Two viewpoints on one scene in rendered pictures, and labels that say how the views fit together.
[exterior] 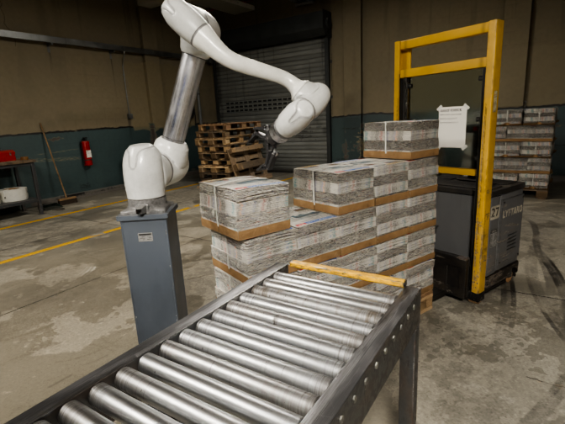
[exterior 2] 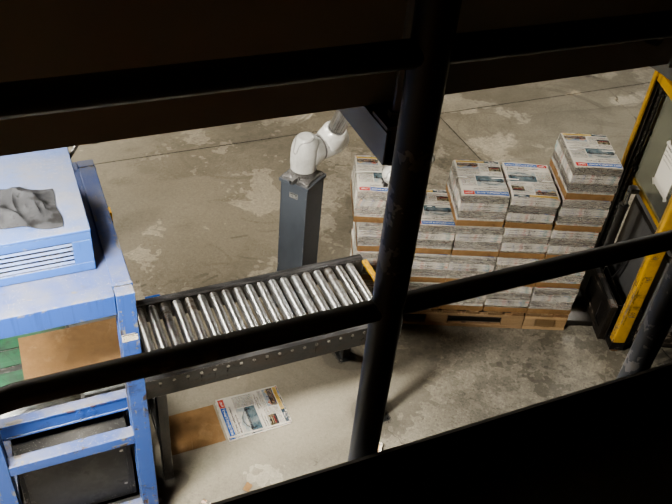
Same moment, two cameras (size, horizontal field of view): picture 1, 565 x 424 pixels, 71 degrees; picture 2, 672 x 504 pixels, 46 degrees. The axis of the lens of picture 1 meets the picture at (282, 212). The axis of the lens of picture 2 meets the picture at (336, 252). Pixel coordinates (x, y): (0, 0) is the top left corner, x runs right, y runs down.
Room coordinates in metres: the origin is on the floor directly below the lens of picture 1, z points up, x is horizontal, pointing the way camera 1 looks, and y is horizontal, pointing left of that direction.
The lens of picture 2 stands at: (-1.56, -1.56, 3.63)
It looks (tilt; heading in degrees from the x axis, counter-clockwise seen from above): 40 degrees down; 30
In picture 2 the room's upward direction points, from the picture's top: 6 degrees clockwise
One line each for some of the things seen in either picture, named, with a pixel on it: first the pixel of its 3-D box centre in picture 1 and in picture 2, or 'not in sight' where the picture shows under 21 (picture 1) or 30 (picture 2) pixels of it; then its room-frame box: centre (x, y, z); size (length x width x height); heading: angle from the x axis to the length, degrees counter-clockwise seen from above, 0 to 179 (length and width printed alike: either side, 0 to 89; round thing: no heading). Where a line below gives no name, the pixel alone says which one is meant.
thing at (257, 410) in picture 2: not in sight; (253, 410); (0.73, 0.20, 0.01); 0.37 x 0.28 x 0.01; 146
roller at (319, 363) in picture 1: (264, 347); (297, 307); (0.91, 0.07, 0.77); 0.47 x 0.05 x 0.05; 56
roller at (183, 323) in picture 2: not in sight; (186, 332); (0.42, 0.39, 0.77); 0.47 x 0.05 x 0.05; 56
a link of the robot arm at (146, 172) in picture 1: (145, 170); (305, 151); (1.65, 0.57, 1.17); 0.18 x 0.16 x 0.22; 168
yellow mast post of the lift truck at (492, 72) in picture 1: (483, 166); (663, 232); (2.57, -1.33, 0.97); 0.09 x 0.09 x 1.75; 35
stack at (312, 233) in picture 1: (319, 278); (441, 258); (2.17, -0.19, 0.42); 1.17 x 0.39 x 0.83; 125
